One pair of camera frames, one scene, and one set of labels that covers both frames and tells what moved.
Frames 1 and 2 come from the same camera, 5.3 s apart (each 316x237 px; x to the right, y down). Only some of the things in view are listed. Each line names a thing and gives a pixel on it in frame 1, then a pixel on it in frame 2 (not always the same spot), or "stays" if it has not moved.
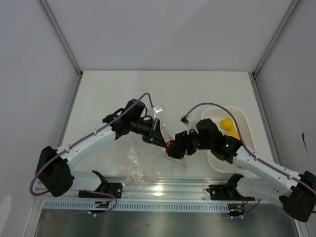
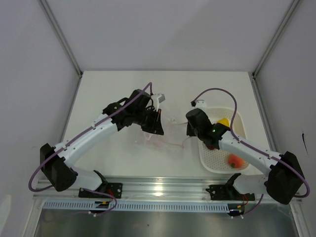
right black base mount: [227, 192] stays
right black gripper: [182, 142] -> [189, 132]
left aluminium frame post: [48, 12] stays
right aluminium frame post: [256, 71] stays
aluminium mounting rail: [143, 188] stays
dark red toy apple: [169, 145] -> [211, 147]
